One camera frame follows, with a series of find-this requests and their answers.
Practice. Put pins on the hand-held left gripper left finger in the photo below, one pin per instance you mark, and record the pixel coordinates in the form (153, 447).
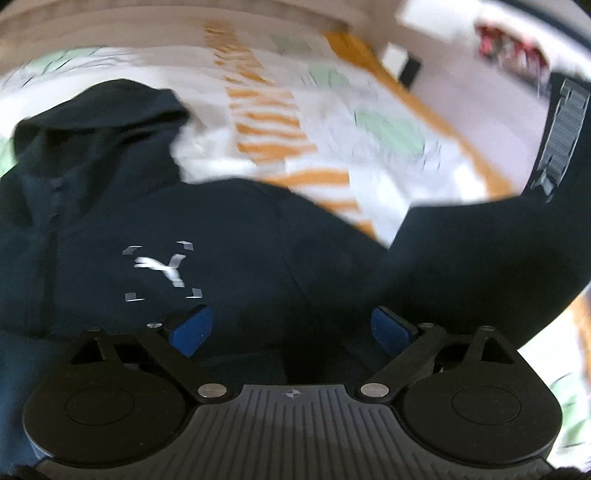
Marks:
(194, 330)

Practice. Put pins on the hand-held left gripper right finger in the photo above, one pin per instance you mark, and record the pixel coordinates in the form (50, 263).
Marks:
(390, 330)

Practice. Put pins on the dark navy zip hoodie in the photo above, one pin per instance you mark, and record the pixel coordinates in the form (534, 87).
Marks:
(240, 240)

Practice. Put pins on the orange mattress cover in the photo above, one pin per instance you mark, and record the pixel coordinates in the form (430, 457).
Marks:
(443, 124)

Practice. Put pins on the small white box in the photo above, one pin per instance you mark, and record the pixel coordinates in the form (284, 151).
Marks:
(399, 62)

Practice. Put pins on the white printed bed sheet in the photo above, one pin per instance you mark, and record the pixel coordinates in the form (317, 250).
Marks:
(323, 115)

